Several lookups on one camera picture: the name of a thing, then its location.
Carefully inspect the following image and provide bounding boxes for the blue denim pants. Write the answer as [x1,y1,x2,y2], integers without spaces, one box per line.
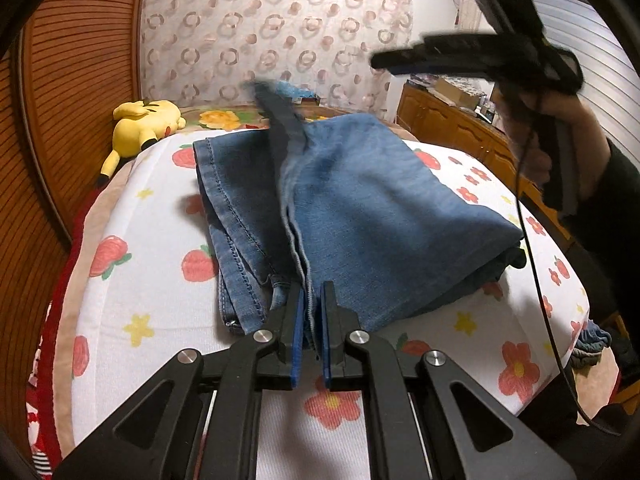
[192,80,528,336]

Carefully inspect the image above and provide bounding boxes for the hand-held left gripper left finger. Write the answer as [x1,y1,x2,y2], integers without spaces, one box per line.
[52,284,306,480]

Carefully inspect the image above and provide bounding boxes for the blue plush toy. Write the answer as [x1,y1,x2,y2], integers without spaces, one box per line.
[277,80,321,106]

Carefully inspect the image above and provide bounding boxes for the yellow plush toy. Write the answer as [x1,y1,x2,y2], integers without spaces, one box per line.
[97,100,187,188]

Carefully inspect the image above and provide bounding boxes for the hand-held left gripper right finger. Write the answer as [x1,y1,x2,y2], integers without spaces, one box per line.
[320,280,576,480]

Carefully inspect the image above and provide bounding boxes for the white tied curtain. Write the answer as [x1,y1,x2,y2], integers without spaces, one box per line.
[452,0,488,46]

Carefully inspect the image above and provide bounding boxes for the person's right hand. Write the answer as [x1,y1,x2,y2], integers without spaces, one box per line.
[501,91,609,199]

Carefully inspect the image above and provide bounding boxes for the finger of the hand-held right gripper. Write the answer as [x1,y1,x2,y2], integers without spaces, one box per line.
[371,44,499,79]
[423,33,499,54]

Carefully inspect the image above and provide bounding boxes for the grey window blind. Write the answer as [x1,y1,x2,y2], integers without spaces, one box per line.
[520,0,640,136]

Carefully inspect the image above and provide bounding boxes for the person's right forearm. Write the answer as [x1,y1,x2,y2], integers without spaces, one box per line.
[557,137,640,321]

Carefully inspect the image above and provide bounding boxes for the pile of denim clothes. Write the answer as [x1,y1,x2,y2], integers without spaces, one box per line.
[570,320,613,371]

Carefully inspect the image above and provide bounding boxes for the pink ring patterned curtain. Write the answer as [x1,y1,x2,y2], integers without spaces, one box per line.
[137,0,416,121]

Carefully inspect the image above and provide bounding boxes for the brown louvered wardrobe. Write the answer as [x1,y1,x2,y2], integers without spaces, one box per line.
[0,0,151,461]

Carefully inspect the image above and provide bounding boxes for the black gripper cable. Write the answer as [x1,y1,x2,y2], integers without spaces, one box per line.
[515,105,623,436]

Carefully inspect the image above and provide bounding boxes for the cardboard box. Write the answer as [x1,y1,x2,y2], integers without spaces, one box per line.
[432,77,481,107]

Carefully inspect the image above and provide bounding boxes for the wooden sideboard cabinet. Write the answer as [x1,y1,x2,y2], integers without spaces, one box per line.
[395,82,566,221]

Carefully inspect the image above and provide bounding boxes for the white flower printed blanket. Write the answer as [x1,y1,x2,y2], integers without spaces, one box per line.
[70,127,588,480]

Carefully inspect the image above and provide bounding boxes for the colourful floral bedspread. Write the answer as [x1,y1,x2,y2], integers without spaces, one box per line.
[177,105,351,133]

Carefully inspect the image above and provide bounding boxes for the red patterned cloth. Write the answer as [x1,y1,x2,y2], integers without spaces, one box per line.
[25,220,86,480]

